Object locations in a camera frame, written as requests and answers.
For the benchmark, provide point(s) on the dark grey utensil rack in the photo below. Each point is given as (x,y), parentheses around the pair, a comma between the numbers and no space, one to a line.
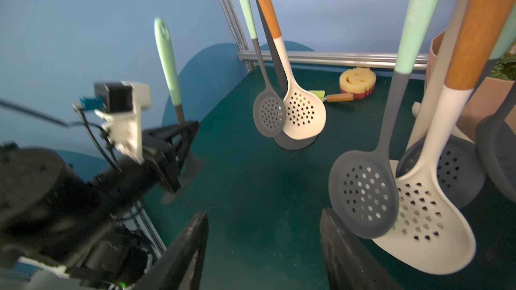
(282,140)

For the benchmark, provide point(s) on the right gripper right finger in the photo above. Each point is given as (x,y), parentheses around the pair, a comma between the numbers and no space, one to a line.
(348,263)

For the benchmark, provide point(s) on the cream skimmer mint handle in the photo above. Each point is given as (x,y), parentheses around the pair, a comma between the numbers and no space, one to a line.
(495,143)

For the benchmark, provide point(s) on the cream utensil rack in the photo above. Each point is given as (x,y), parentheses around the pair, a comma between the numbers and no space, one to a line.
(436,76)

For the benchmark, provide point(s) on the small green trowel wooden handle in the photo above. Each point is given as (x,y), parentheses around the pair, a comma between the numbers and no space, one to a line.
(334,98)

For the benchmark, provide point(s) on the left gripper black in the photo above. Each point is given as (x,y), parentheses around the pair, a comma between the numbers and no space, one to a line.
(165,150)

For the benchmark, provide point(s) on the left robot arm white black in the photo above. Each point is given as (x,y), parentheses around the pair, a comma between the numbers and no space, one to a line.
(52,217)

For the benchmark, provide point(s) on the grey skimmer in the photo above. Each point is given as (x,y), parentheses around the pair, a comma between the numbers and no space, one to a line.
(193,165)

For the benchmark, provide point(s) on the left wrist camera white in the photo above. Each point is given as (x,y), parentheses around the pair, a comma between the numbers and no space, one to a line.
(121,104)

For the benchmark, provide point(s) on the pink pot with flowers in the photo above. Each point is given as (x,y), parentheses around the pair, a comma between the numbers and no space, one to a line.
(487,98)

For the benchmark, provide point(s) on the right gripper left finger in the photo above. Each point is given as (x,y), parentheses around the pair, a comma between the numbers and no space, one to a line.
(181,266)

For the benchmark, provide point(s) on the yellow smiley sponge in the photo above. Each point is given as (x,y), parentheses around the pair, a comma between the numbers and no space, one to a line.
(360,81)

